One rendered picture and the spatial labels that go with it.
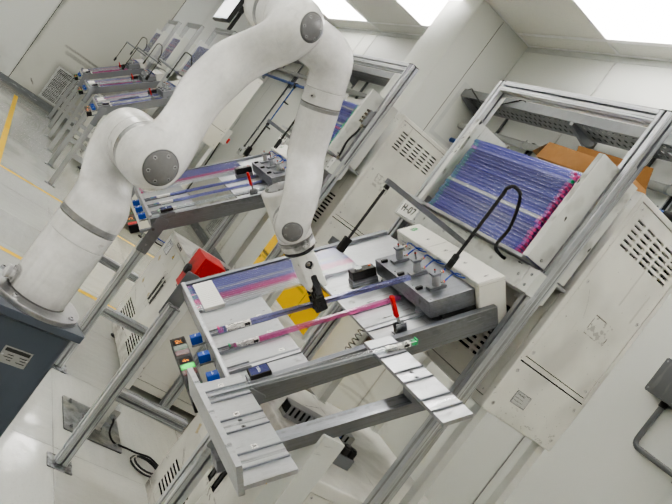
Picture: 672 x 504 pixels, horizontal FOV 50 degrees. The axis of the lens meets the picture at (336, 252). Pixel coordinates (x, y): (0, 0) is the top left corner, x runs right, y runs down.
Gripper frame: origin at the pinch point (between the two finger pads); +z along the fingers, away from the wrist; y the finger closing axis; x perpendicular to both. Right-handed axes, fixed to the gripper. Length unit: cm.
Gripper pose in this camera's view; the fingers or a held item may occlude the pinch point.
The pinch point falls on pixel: (318, 302)
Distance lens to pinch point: 178.7
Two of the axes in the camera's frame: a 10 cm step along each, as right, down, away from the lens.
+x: -8.9, 4.0, -2.2
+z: 2.8, 8.6, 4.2
